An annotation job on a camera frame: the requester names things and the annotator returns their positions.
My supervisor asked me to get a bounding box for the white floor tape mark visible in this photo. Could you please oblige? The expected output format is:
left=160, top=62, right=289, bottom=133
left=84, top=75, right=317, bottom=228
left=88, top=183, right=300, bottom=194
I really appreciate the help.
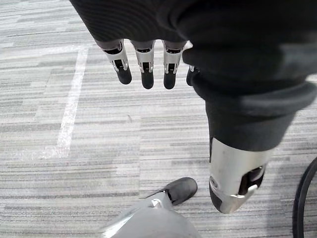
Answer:
left=39, top=46, right=90, bottom=159

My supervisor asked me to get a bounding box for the silver left robot leg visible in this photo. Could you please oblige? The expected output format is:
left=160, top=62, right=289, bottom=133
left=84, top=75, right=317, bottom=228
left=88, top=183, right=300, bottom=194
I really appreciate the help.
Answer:
left=100, top=192, right=203, bottom=238

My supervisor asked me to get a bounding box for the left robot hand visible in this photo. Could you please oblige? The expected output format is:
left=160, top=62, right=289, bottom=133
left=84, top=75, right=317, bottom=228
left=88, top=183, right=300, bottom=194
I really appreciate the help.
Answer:
left=69, top=0, right=317, bottom=214

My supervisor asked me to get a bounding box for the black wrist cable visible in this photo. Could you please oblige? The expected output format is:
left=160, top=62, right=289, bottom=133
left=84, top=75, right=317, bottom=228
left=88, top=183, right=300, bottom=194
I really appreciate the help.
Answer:
left=292, top=156, right=317, bottom=238

